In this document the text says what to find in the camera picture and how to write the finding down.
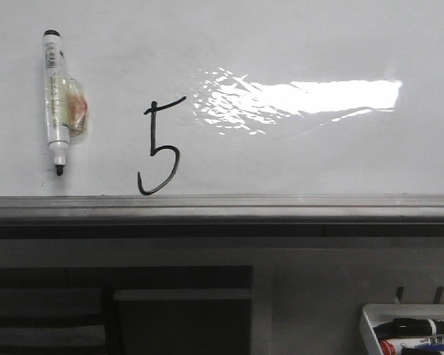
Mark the white marker with black tip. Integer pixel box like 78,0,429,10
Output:
43,30,88,177

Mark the white whiteboard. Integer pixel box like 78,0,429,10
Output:
0,1,444,196

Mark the white marker tray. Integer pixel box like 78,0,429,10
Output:
359,303,444,355

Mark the black capped marker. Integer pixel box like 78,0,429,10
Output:
374,318,444,340

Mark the black cabinet below board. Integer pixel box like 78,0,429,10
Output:
0,266,253,354

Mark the red capped marker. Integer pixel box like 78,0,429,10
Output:
379,336,444,355

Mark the blue capped marker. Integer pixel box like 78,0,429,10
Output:
401,343,444,355

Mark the aluminium whiteboard frame rail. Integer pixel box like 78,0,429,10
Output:
0,194,444,227

